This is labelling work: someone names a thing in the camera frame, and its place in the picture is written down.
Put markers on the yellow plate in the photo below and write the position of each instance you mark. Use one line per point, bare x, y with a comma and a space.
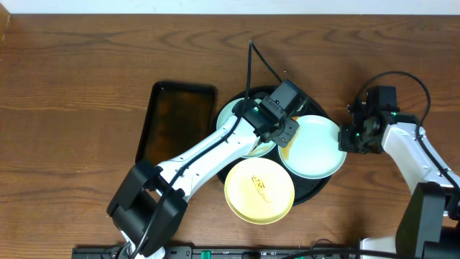
259, 191

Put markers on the mint green plate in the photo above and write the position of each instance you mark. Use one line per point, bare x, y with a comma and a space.
225, 113
314, 152

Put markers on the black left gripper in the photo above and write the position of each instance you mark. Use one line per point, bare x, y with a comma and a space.
287, 130

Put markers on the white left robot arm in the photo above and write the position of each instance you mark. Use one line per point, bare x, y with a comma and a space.
150, 203

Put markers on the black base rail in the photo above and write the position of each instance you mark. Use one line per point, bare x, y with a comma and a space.
184, 252

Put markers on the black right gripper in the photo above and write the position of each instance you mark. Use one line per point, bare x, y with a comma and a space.
344, 144

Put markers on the black rectangular water tray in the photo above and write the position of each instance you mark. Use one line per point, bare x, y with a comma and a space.
179, 116

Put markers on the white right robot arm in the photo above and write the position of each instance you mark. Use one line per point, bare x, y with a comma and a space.
434, 186

